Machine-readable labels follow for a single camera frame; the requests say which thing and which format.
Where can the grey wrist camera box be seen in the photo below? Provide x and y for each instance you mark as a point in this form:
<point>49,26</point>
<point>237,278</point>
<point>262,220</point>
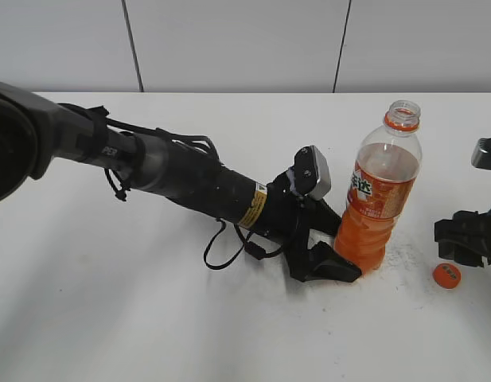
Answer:
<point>311,173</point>

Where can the orange soda plastic bottle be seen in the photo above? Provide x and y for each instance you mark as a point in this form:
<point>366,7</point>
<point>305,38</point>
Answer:
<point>384,172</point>

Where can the orange bottle cap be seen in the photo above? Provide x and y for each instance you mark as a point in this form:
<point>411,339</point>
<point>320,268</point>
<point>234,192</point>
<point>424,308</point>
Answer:
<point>447,275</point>

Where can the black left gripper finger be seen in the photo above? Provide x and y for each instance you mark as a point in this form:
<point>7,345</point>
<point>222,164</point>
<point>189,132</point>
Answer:
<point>326,264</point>
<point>323,218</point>

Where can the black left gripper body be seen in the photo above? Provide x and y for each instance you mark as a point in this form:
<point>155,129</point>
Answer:
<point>286,220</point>

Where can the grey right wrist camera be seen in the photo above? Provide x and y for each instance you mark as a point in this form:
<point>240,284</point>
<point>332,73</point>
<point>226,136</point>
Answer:
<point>481,157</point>

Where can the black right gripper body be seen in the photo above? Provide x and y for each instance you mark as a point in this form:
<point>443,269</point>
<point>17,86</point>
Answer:
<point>465,238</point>

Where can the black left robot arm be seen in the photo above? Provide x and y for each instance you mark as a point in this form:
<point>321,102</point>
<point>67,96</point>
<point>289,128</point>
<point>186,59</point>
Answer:
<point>185,169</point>

